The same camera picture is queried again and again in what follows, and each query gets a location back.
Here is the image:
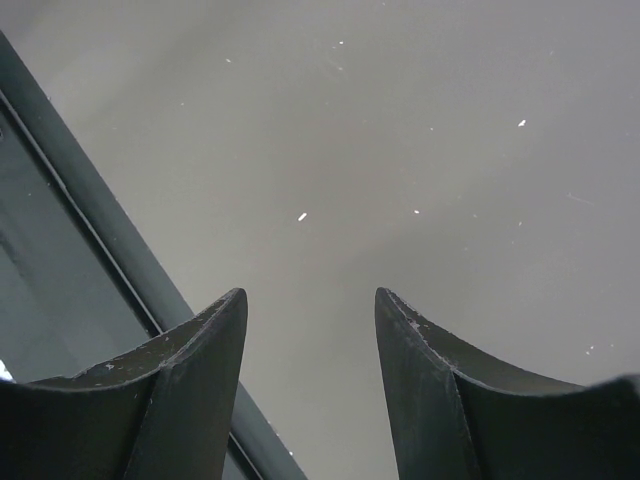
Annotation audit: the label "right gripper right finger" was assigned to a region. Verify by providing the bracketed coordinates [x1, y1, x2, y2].
[375, 287, 578, 479]

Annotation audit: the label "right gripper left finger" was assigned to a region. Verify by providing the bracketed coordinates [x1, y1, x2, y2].
[29, 288, 248, 479]

